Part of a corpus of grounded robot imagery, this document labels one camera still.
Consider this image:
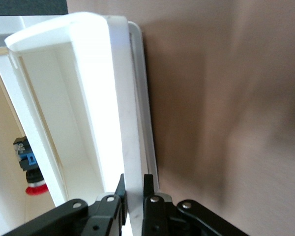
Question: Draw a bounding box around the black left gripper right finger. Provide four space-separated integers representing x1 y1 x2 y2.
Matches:
141 174 249 236

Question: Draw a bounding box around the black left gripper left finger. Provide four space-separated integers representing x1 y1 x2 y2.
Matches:
7 173 127 236

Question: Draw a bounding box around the white cabinet drawer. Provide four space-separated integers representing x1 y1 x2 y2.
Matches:
0 46 69 236
4 11 148 236

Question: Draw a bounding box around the white drawer cabinet housing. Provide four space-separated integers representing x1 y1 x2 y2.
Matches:
0 15 161 197

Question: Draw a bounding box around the red push button switch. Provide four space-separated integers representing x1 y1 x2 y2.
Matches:
13 137 49 198

